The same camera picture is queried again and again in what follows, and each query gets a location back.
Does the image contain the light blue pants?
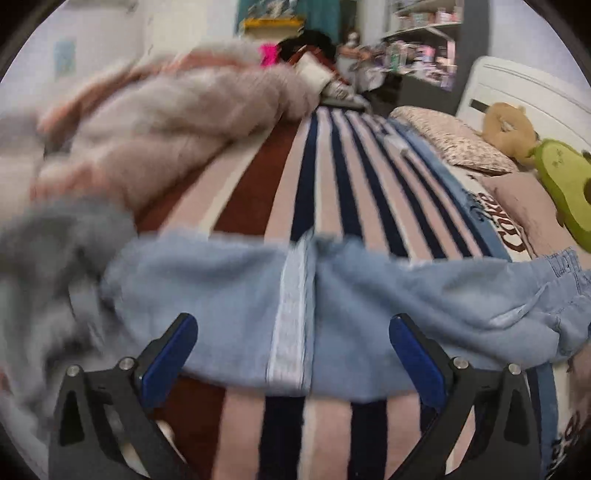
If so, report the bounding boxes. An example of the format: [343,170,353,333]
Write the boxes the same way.
[100,231,590,402]

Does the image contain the grey garment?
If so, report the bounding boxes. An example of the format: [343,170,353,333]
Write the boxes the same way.
[1,197,136,428]

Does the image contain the pink ribbed pillow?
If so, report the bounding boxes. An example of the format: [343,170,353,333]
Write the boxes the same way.
[479,172,590,270]

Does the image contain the green avocado plush toy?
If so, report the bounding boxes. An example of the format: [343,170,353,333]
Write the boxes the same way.
[534,139,591,252]

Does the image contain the striped plush blanket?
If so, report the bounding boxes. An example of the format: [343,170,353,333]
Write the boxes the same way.
[133,105,562,480]

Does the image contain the floral patterned pillow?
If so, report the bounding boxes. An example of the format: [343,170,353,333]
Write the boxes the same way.
[390,106,518,175]

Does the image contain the pink crumpled duvet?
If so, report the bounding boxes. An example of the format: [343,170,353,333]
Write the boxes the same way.
[1,40,320,219]

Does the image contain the tan bear plush toy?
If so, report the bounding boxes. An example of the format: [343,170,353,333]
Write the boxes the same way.
[481,102,539,169]

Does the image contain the small white object on blanket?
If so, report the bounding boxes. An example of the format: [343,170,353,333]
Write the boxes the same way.
[385,135,411,155]

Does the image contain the white bed headboard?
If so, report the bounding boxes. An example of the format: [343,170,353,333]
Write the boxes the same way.
[456,56,591,152]

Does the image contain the dark shelf with toys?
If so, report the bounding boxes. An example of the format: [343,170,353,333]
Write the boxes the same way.
[358,1,490,117]

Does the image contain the pile of clothes on chair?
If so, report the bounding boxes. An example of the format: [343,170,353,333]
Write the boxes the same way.
[276,29,372,113]

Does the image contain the yellow shelf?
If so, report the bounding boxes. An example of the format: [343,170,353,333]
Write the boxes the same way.
[240,16,304,30]

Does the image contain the blue wall poster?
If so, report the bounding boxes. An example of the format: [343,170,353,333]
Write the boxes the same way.
[53,38,76,79]

